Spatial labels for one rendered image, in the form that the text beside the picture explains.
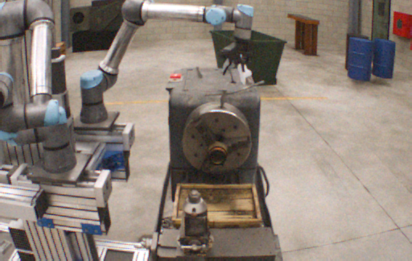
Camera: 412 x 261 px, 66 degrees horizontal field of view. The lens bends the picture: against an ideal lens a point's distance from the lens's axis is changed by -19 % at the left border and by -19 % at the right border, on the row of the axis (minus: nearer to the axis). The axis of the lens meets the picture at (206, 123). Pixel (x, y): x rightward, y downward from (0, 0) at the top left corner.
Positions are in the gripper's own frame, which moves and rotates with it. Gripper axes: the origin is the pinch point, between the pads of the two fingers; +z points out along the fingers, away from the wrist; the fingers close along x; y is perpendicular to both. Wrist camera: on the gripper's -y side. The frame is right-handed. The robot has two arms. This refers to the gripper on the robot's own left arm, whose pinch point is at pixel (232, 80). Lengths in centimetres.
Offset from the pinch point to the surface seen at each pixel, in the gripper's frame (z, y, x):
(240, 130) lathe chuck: 20.7, 1.6, -9.0
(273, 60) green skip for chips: 75, 351, 319
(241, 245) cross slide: 38, -33, -58
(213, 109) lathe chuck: 12.9, -7.9, 0.0
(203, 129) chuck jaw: 20.5, -14.2, -2.9
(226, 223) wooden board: 46, -22, -37
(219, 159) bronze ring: 30.5, -11.7, -13.8
